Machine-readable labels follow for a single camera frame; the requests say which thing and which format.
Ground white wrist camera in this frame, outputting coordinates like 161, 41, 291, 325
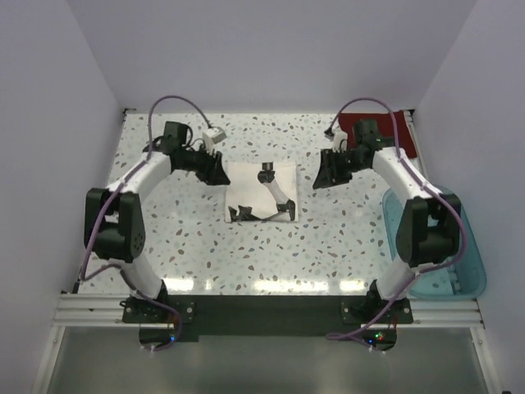
332, 127, 348, 152
202, 126, 226, 151

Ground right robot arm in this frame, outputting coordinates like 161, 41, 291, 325
313, 119, 466, 321

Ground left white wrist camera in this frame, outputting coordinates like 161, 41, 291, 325
202, 126, 226, 151

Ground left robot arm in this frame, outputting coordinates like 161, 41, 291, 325
80, 121, 231, 308

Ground blue plastic bin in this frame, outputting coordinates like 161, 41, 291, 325
382, 189, 486, 301

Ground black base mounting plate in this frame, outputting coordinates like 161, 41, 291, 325
120, 295, 414, 350

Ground white t shirt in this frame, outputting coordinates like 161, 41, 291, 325
225, 162, 299, 222

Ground aluminium frame rail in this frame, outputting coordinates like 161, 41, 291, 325
52, 294, 485, 328

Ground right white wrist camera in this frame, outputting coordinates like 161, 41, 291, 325
332, 127, 348, 152

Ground folded dark red shirt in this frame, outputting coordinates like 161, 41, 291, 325
336, 110, 418, 159

